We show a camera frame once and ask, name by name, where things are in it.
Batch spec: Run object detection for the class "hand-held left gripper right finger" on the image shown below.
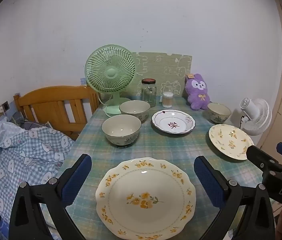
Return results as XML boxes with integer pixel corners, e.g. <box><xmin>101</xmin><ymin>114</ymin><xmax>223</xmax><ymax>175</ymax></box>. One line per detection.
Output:
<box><xmin>193</xmin><ymin>156</ymin><xmax>276</xmax><ymax>240</ymax></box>

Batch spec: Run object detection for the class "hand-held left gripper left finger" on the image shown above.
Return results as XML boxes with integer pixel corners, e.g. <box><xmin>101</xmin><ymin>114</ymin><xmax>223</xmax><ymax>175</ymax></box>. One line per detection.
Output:
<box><xmin>9</xmin><ymin>154</ymin><xmax>92</xmax><ymax>240</ymax></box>

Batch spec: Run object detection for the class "cream yellow-flower plate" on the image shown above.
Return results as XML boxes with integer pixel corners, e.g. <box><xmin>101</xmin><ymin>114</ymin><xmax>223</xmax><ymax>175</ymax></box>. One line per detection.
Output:
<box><xmin>208</xmin><ymin>124</ymin><xmax>255</xmax><ymax>160</ymax></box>
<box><xmin>95</xmin><ymin>157</ymin><xmax>197</xmax><ymax>240</ymax></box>

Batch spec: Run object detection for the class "cream bowl with leaf print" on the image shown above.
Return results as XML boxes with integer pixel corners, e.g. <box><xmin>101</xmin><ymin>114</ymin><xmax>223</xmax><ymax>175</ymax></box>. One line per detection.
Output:
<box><xmin>207</xmin><ymin>102</ymin><xmax>231</xmax><ymax>124</ymax></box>
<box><xmin>119</xmin><ymin>100</ymin><xmax>151</xmax><ymax>123</ymax></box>
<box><xmin>101</xmin><ymin>114</ymin><xmax>142</xmax><ymax>147</ymax></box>

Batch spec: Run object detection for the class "white plate with red pattern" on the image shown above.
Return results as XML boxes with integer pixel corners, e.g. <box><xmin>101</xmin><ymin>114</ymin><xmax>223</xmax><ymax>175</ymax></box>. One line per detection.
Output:
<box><xmin>151</xmin><ymin>109</ymin><xmax>196</xmax><ymax>135</ymax></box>

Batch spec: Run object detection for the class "white standing fan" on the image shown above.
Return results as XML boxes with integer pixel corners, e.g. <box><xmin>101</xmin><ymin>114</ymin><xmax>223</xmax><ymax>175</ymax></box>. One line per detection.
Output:
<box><xmin>238</xmin><ymin>98</ymin><xmax>273</xmax><ymax>137</ymax></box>

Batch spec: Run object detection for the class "plaid tablecloth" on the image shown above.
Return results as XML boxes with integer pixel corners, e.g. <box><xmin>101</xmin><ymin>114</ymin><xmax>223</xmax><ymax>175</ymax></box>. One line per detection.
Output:
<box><xmin>39</xmin><ymin>96</ymin><xmax>266</xmax><ymax>240</ymax></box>

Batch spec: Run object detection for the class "blue checked printed blanket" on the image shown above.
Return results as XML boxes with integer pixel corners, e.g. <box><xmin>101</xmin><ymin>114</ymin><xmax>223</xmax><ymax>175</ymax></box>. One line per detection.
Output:
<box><xmin>0</xmin><ymin>120</ymin><xmax>75</xmax><ymax>230</ymax></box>

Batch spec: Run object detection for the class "grey striped cloth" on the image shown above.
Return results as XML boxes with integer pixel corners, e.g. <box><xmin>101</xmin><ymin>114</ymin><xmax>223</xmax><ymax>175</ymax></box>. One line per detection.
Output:
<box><xmin>12</xmin><ymin>112</ymin><xmax>51</xmax><ymax>130</ymax></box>

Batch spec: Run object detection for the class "wooden headboard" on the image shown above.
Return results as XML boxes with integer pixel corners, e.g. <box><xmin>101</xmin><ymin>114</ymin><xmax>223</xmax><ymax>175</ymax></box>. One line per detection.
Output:
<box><xmin>13</xmin><ymin>85</ymin><xmax>101</xmax><ymax>140</ymax></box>

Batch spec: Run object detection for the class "purple plush rabbit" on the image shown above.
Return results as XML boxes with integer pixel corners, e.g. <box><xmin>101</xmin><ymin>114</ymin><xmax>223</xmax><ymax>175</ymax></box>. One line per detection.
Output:
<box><xmin>185</xmin><ymin>73</ymin><xmax>211</xmax><ymax>111</ymax></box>

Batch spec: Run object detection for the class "cotton swab container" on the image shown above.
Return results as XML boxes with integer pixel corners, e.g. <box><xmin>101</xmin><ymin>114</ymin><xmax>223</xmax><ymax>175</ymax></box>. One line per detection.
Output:
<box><xmin>162</xmin><ymin>92</ymin><xmax>174</xmax><ymax>108</ymax></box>

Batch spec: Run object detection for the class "glass jar with dark lid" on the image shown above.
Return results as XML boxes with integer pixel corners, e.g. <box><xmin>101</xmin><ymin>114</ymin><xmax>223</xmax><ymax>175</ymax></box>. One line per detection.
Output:
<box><xmin>141</xmin><ymin>78</ymin><xmax>157</xmax><ymax>107</ymax></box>

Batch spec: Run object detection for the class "green desk fan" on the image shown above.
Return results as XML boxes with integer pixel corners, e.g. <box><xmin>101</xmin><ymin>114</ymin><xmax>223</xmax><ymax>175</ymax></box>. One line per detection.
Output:
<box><xmin>84</xmin><ymin>45</ymin><xmax>137</xmax><ymax>117</ymax></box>

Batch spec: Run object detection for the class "white fan cable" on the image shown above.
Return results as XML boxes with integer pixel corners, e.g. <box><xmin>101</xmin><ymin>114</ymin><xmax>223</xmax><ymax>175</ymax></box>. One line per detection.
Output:
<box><xmin>98</xmin><ymin>93</ymin><xmax>112</xmax><ymax>117</ymax></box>

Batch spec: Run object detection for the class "green printed wall cloth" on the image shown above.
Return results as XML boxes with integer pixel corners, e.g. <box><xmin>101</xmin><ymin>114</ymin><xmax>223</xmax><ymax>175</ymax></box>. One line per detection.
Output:
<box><xmin>131</xmin><ymin>52</ymin><xmax>193</xmax><ymax>97</ymax></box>

